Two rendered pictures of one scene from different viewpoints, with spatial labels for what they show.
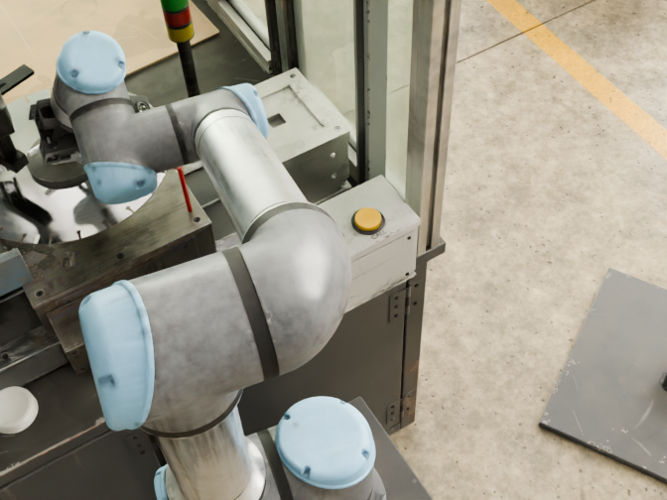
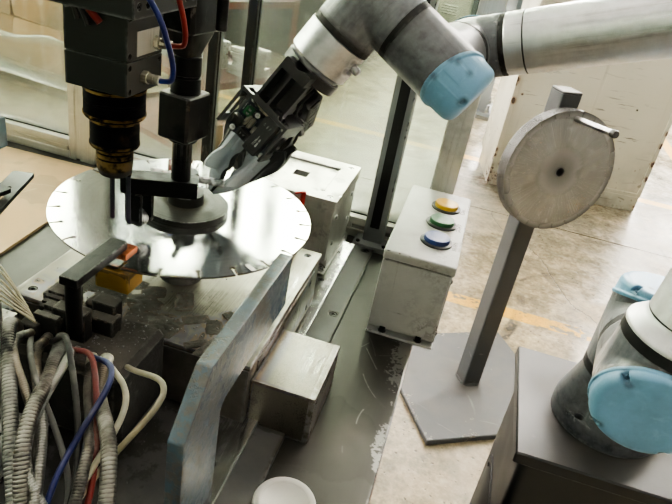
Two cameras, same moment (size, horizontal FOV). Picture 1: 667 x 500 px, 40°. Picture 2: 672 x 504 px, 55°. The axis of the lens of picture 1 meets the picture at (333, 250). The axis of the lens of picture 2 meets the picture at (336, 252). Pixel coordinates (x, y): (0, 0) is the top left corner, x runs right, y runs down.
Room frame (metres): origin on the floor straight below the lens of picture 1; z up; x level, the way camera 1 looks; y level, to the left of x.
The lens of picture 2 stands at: (0.37, 0.86, 1.34)
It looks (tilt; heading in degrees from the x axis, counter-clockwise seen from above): 29 degrees down; 308
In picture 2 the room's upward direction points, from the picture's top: 11 degrees clockwise
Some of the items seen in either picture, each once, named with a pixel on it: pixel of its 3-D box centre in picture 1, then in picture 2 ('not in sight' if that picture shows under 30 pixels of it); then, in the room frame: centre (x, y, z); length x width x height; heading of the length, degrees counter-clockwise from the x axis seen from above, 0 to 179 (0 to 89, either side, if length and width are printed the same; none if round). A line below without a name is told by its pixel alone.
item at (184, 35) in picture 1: (180, 27); not in sight; (1.24, 0.23, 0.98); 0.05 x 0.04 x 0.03; 28
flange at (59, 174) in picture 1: (62, 153); (185, 200); (0.98, 0.41, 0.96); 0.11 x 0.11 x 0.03
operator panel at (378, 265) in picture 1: (325, 264); (422, 260); (0.85, 0.01, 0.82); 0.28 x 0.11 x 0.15; 118
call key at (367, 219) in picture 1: (367, 221); (446, 207); (0.87, -0.05, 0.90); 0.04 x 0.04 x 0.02
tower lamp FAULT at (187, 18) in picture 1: (176, 12); not in sight; (1.24, 0.23, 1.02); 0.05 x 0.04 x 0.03; 28
